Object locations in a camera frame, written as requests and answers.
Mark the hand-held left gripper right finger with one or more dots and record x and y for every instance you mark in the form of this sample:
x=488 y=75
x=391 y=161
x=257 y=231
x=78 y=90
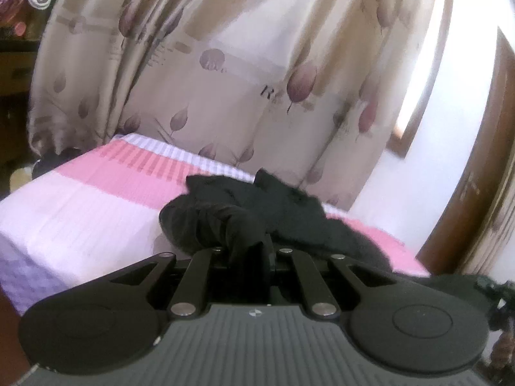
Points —
x=306 y=281

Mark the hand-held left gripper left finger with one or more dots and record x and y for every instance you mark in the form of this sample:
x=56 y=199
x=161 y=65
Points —
x=200 y=275

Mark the black jacket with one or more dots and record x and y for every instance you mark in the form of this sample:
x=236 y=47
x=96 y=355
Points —
x=241 y=213

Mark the pink striped bed blanket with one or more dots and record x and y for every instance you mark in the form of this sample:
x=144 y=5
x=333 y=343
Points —
x=88 y=205

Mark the wooden door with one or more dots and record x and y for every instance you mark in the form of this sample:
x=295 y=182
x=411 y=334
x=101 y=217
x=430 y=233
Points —
x=474 y=193

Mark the beige leaf print curtain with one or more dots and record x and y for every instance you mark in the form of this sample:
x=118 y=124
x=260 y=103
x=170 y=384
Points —
x=225 y=48

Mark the red patterned bag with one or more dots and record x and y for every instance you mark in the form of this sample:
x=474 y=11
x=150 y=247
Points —
x=10 y=4

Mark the brown wooden window frame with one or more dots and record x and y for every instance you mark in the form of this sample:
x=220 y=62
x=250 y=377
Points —
x=406 y=132

